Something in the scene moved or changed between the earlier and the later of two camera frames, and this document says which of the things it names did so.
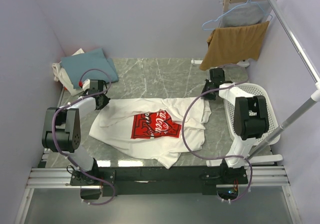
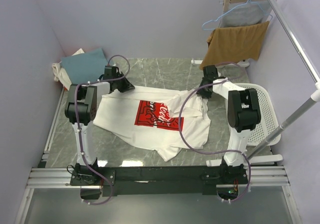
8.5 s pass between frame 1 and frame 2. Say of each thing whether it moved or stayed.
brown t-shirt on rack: stayed
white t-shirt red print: moved
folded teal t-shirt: stayed
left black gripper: moved
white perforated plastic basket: stayed
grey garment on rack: stayed
